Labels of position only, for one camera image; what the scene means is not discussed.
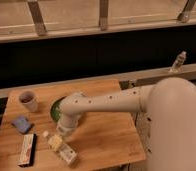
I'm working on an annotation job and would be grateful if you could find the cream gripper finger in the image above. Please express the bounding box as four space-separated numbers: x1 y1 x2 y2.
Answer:
56 133 66 141

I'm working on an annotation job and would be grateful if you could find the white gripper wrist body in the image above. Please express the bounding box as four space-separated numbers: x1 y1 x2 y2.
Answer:
57 117 78 136

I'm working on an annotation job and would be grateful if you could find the clear plastic bottle white cap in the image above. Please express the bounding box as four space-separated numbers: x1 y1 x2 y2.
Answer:
43 131 77 166

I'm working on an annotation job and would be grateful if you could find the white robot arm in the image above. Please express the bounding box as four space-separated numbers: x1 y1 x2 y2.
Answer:
57 77 196 171

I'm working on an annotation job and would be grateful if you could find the green ceramic bowl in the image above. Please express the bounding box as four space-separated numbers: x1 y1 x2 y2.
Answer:
50 98 63 122

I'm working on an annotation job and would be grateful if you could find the small bottle on ledge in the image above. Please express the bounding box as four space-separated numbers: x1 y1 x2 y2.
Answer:
169 51 186 73

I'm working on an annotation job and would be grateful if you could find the blue sponge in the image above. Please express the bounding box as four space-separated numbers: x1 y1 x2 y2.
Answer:
12 116 32 134

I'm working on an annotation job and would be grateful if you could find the white paper cup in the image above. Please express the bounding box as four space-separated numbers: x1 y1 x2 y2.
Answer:
18 91 38 112

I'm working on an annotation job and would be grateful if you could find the left metal bracket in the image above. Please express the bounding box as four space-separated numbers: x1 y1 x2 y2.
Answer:
27 0 47 36

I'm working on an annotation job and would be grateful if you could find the metal bracket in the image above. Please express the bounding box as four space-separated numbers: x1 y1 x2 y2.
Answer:
177 0 196 23
99 0 109 31
27 0 47 36

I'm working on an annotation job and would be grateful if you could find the middle metal bracket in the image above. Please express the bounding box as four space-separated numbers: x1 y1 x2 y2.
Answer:
99 0 109 31

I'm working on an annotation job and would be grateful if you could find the right metal bracket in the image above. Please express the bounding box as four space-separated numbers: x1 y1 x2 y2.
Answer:
177 0 196 23

